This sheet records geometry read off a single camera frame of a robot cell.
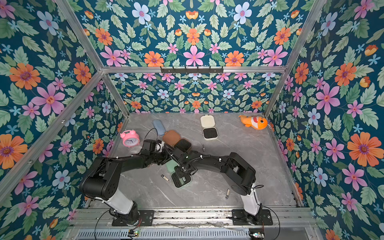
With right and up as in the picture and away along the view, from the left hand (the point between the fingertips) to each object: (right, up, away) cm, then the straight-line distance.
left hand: (176, 154), depth 92 cm
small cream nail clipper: (-5, -13, -6) cm, 15 cm away
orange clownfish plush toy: (+55, +20, +12) cm, 60 cm away
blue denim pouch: (-17, +18, +19) cm, 31 cm away
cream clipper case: (+20, +20, +20) cm, 35 cm away
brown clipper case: (-5, +10, +12) cm, 16 cm away
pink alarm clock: (-31, +10, +4) cm, 33 cm away
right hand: (+5, -8, -4) cm, 11 cm away
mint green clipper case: (+3, -14, -8) cm, 17 cm away
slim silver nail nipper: (+17, +3, +6) cm, 19 cm away
